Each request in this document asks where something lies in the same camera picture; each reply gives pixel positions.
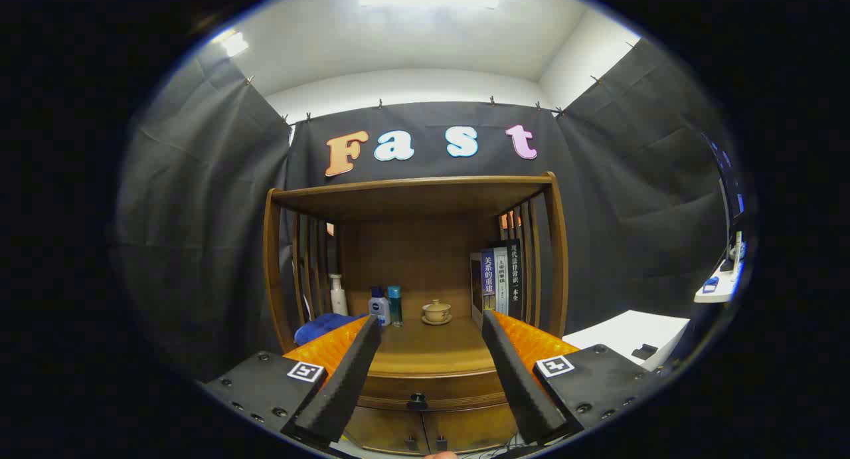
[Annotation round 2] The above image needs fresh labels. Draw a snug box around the white side desk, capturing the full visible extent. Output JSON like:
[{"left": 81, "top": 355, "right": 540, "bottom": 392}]
[{"left": 694, "top": 260, "right": 744, "bottom": 304}]

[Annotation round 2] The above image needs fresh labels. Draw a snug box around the white pump bottle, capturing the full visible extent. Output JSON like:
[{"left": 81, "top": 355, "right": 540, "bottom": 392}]
[{"left": 330, "top": 274, "right": 349, "bottom": 316}]

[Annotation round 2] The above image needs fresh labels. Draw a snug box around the white drawer cabinet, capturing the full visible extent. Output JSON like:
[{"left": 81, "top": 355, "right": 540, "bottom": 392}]
[{"left": 563, "top": 310, "right": 691, "bottom": 372}]

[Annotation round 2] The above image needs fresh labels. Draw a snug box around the wooden drawer with black knob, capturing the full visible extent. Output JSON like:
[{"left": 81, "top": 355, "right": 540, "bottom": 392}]
[{"left": 355, "top": 373, "right": 515, "bottom": 412}]

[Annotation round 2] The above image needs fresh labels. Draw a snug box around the book with pale spine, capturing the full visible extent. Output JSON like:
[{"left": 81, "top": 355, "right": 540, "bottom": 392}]
[{"left": 493, "top": 246, "right": 510, "bottom": 316}]

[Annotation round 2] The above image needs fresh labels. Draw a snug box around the white bottle with blue cap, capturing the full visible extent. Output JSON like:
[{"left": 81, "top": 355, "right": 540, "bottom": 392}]
[{"left": 369, "top": 286, "right": 391, "bottom": 327}]

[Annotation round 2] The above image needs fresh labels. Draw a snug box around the blue towel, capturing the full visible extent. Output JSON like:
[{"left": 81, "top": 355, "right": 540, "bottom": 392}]
[{"left": 294, "top": 313, "right": 363, "bottom": 345}]

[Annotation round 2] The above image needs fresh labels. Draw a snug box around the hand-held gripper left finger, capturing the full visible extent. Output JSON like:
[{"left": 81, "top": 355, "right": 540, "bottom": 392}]
[{"left": 199, "top": 315, "right": 383, "bottom": 450}]

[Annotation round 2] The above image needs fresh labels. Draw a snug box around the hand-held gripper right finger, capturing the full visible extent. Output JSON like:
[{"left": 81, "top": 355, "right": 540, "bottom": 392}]
[{"left": 481, "top": 310, "right": 655, "bottom": 446}]

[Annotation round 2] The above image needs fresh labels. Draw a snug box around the book with blue spine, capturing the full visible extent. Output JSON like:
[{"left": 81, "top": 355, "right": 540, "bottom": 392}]
[{"left": 470, "top": 248, "right": 497, "bottom": 330}]

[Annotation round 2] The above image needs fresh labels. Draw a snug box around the beige lidded teacup with saucer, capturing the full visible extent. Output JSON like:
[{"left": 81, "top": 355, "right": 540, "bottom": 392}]
[{"left": 421, "top": 299, "right": 454, "bottom": 325}]

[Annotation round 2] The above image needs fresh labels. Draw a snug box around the computer monitor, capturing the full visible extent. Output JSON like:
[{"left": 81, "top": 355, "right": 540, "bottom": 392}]
[{"left": 705, "top": 135, "right": 746, "bottom": 274}]

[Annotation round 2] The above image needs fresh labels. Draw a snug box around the book with black spine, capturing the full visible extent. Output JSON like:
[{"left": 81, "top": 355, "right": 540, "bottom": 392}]
[{"left": 506, "top": 240, "right": 525, "bottom": 320}]

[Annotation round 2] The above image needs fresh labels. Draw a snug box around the wooden cabinet frame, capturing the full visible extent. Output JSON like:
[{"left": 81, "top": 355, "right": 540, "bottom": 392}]
[{"left": 262, "top": 172, "right": 570, "bottom": 456}]

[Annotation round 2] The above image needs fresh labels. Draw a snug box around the wooden countertop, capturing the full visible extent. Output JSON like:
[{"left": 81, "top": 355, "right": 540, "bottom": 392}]
[{"left": 359, "top": 316, "right": 515, "bottom": 379}]

